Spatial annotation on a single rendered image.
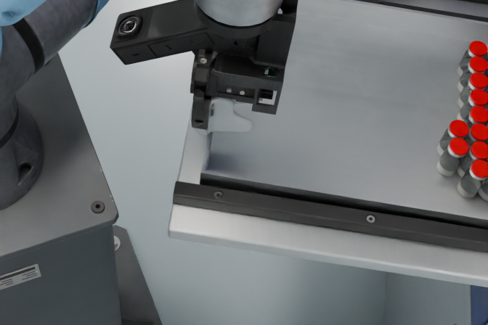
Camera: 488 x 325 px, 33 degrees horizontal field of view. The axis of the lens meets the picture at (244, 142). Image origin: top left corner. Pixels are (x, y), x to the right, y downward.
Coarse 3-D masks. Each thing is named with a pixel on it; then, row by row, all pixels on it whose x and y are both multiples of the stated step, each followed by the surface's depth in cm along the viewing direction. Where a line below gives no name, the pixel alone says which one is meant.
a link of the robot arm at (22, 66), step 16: (0, 32) 78; (16, 32) 80; (32, 32) 81; (0, 48) 77; (16, 48) 80; (32, 48) 82; (0, 64) 79; (16, 64) 81; (32, 64) 83; (0, 80) 79; (16, 80) 82; (0, 96) 81; (0, 112) 82; (16, 112) 87; (0, 128) 84
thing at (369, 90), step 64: (320, 0) 97; (320, 64) 95; (384, 64) 96; (448, 64) 97; (256, 128) 90; (320, 128) 91; (384, 128) 91; (256, 192) 84; (320, 192) 83; (384, 192) 87; (448, 192) 88
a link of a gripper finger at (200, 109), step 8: (200, 88) 75; (200, 96) 75; (208, 96) 76; (192, 104) 75; (200, 104) 75; (208, 104) 76; (192, 112) 76; (200, 112) 76; (208, 112) 78; (192, 120) 78; (200, 120) 78; (200, 128) 81
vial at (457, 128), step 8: (456, 120) 87; (448, 128) 87; (456, 128) 87; (464, 128) 87; (448, 136) 88; (456, 136) 87; (464, 136) 87; (440, 144) 89; (448, 144) 88; (440, 152) 90
